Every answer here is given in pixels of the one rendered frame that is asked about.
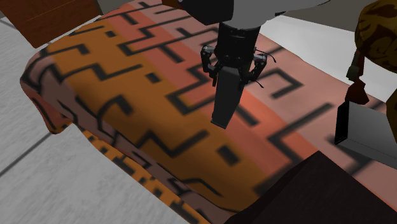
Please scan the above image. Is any dark robot stand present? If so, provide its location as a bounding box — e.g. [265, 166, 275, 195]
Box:
[223, 150, 397, 224]

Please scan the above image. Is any brown wooden cabinet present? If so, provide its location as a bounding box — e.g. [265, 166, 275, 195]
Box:
[0, 0, 104, 49]

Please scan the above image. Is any bed with orange patterned blanket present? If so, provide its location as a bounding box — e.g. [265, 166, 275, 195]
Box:
[19, 0, 397, 224]

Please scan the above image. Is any grey flat box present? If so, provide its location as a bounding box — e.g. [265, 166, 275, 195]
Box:
[333, 100, 397, 170]

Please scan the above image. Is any camouflage patterned figure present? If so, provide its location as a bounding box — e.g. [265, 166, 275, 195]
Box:
[344, 0, 397, 144]

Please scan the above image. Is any dark grey slab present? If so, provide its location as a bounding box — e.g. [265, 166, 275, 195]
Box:
[210, 66, 246, 130]

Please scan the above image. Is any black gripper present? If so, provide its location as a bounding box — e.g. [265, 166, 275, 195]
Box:
[200, 22, 268, 88]

